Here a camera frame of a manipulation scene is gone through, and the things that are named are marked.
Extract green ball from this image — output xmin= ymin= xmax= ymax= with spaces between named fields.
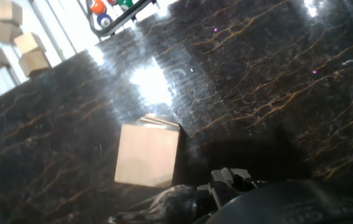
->
xmin=118 ymin=0 xmax=134 ymax=11

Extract black tray of balls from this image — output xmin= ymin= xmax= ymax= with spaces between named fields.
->
xmin=85 ymin=0 xmax=157 ymax=37

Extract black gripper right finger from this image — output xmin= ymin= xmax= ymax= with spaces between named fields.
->
xmin=229 ymin=168 xmax=258 ymax=191

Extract orange ball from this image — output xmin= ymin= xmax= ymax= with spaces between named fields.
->
xmin=89 ymin=0 xmax=106 ymax=15

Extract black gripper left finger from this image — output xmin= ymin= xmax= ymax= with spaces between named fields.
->
xmin=195 ymin=167 xmax=235 ymax=218

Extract light wooden cube block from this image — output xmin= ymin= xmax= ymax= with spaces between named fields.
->
xmin=114 ymin=123 xmax=187 ymax=189
xmin=135 ymin=115 xmax=181 ymax=128

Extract blue ball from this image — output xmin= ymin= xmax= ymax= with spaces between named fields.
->
xmin=96 ymin=13 xmax=113 ymax=29

